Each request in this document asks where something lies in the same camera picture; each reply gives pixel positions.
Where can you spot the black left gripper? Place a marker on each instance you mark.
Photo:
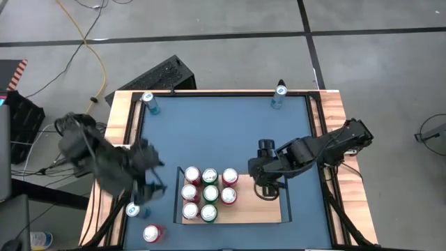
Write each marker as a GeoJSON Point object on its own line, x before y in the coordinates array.
{"type": "Point", "coordinates": [134, 171]}

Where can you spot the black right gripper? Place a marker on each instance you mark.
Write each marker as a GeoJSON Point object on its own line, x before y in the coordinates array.
{"type": "Point", "coordinates": [268, 169]}

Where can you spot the blue soda can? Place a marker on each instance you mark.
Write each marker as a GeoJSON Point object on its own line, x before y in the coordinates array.
{"type": "Point", "coordinates": [134, 209]}

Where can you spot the red soda can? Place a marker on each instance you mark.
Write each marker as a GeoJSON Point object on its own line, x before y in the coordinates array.
{"type": "Point", "coordinates": [228, 195]}
{"type": "Point", "coordinates": [152, 233]}
{"type": "Point", "coordinates": [230, 176]}

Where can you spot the red Coca-Cola can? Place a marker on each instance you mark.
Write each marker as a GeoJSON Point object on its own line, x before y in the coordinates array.
{"type": "Point", "coordinates": [190, 191]}
{"type": "Point", "coordinates": [192, 174]}
{"type": "Point", "coordinates": [190, 210]}

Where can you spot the green Sprite can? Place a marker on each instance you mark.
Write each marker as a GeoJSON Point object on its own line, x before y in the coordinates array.
{"type": "Point", "coordinates": [208, 212]}
{"type": "Point", "coordinates": [210, 175]}
{"type": "Point", "coordinates": [210, 193]}

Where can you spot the light blue slim can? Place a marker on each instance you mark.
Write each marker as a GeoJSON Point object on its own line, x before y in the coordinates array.
{"type": "Point", "coordinates": [153, 106]}
{"type": "Point", "coordinates": [278, 97]}

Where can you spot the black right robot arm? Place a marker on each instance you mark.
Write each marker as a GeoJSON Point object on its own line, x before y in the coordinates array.
{"type": "Point", "coordinates": [334, 139]}

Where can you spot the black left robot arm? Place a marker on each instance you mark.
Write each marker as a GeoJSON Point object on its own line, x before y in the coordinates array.
{"type": "Point", "coordinates": [80, 146]}

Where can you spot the blue table mat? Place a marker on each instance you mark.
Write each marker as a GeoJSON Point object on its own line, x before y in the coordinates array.
{"type": "Point", "coordinates": [209, 139]}

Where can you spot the black table clamp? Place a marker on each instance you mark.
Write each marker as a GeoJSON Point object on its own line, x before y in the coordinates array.
{"type": "Point", "coordinates": [281, 82]}

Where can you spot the black perforated computer box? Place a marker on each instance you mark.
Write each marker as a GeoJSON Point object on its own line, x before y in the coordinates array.
{"type": "Point", "coordinates": [157, 75]}

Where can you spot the black floor bar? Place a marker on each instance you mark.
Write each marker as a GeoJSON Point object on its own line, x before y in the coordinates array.
{"type": "Point", "coordinates": [48, 195]}

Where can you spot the white plastic container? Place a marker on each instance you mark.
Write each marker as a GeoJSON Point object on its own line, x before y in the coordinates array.
{"type": "Point", "coordinates": [40, 240]}

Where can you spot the black plastic crate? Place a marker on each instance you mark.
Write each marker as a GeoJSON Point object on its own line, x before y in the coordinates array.
{"type": "Point", "coordinates": [24, 129]}

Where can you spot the grey cabinet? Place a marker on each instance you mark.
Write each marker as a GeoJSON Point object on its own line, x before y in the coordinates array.
{"type": "Point", "coordinates": [4, 153]}

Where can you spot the orange black striped board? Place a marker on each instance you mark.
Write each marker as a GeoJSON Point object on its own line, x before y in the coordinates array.
{"type": "Point", "coordinates": [17, 75]}

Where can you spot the wooden shelf with black frame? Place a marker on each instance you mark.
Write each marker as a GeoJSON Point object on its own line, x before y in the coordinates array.
{"type": "Point", "coordinates": [258, 209]}

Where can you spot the black table border frame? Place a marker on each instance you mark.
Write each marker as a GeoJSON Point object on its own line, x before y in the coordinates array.
{"type": "Point", "coordinates": [216, 93]}

